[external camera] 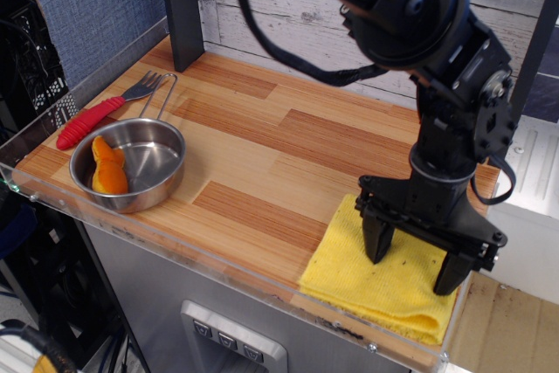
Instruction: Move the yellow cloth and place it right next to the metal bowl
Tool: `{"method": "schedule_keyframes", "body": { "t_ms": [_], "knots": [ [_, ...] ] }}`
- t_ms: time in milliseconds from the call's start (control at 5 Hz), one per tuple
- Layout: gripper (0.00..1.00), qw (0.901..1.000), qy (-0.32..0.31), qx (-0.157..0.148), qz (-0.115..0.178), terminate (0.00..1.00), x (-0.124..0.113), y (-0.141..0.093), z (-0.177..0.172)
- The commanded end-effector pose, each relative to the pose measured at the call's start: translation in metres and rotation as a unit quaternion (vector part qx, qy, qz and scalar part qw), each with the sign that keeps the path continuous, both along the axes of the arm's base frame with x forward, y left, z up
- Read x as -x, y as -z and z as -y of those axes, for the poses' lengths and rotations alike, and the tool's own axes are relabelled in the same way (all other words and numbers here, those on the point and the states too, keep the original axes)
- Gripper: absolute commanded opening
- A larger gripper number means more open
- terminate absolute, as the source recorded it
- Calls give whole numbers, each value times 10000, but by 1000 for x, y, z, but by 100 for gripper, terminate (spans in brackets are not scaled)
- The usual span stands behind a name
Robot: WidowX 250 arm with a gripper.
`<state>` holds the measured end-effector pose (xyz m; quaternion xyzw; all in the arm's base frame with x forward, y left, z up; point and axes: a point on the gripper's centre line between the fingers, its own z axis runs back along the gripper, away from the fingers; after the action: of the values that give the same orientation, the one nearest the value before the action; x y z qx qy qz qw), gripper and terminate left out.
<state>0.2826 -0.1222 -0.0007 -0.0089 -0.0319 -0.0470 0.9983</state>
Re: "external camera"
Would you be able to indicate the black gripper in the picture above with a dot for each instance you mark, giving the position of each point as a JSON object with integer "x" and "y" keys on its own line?
{"x": 432, "y": 205}

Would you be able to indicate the yellow cloth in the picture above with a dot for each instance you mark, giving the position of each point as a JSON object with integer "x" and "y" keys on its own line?
{"x": 396, "y": 293}

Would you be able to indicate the metal bowl with wire handle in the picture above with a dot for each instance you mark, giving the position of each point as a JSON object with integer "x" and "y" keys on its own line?
{"x": 154, "y": 153}

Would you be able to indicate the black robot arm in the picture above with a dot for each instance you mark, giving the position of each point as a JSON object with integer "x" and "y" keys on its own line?
{"x": 463, "y": 80}

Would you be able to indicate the orange toy in bowl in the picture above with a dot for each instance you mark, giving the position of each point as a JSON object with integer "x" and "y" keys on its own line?
{"x": 109, "y": 176}

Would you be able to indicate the white ribbed appliance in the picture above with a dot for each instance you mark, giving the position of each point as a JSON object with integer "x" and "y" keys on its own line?
{"x": 529, "y": 218}

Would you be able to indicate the silver panel with buttons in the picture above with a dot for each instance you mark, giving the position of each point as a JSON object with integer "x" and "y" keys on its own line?
{"x": 231, "y": 340}

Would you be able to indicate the orange object bottom left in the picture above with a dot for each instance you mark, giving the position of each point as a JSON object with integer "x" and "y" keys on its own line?
{"x": 45, "y": 364}

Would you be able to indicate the blue fabric divider panel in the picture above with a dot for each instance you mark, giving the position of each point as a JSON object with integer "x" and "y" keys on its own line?
{"x": 102, "y": 37}

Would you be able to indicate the dark right frame post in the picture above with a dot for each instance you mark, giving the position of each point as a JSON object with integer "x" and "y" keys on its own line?
{"x": 524, "y": 27}

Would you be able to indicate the fork with red handle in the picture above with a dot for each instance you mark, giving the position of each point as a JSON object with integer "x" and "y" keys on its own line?
{"x": 83, "y": 123}

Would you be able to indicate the black crate with cables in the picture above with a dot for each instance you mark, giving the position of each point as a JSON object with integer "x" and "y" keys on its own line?
{"x": 32, "y": 78}

